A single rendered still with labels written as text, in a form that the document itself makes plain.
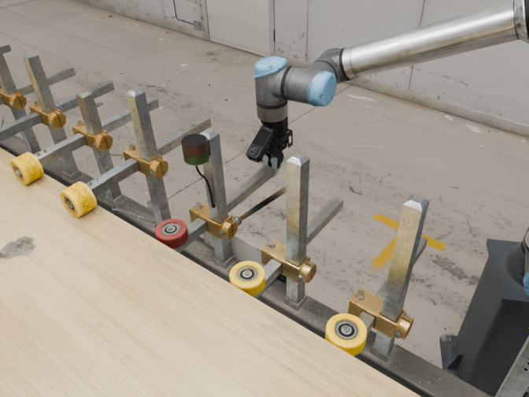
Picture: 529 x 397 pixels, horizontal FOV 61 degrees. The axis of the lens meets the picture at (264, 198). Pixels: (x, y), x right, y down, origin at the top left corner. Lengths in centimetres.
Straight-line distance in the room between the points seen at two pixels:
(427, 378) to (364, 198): 169
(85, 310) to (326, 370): 51
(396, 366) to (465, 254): 142
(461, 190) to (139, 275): 221
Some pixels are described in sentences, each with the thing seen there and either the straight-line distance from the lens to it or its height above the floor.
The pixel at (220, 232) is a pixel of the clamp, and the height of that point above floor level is 85.
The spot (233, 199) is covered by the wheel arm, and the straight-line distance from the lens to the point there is 129.
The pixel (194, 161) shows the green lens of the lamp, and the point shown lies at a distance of 104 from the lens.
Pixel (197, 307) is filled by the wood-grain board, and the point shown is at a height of 90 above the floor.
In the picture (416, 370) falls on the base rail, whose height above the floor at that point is 70.
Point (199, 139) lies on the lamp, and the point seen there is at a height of 114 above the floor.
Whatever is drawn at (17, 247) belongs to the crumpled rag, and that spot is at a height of 91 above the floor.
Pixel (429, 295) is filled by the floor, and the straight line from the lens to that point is 225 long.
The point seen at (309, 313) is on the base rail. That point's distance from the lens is 121.
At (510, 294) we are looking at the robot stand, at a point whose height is 60.
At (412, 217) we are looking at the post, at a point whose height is 113.
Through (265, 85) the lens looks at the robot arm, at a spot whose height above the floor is 114.
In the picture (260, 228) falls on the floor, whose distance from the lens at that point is 247.
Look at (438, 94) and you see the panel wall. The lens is 372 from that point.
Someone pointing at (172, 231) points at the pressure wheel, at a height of 91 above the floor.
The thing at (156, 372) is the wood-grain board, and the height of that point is 90.
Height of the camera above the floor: 166
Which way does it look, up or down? 38 degrees down
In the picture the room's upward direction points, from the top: 2 degrees counter-clockwise
